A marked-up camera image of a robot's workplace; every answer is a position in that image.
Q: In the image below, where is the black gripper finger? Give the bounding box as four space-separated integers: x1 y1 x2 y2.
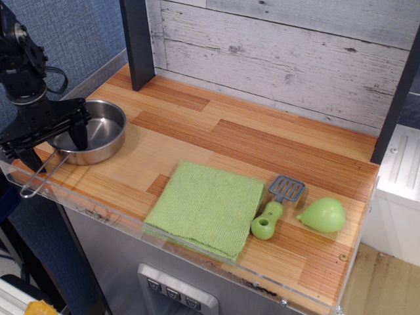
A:
16 148 46 173
68 123 88 150

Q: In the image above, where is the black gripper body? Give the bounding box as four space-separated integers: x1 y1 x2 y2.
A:
1 98 91 159

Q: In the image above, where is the steel pan with wire handle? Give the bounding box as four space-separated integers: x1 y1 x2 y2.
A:
20 100 127 199

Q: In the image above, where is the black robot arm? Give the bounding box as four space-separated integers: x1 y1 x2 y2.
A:
1 3 91 172

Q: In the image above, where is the green cloth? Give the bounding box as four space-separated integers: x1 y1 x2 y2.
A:
144 161 266 262

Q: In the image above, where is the clear acrylic table guard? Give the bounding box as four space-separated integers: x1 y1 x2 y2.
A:
0 49 381 315

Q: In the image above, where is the steel cabinet front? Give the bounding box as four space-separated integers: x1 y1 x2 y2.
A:
65 208 298 314

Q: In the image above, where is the grey button panel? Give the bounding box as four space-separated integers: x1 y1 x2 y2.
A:
137 263 219 314

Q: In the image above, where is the green plastic pear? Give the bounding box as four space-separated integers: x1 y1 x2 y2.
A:
296 197 346 233

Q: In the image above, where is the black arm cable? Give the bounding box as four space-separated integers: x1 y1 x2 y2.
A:
44 65 69 95

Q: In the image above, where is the grey spatula green handle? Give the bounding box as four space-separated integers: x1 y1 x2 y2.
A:
251 175 306 240

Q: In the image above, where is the right dark post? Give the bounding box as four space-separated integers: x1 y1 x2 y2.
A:
370 30 419 165

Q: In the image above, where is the white aluminium rail block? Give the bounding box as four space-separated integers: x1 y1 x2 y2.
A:
377 125 419 201

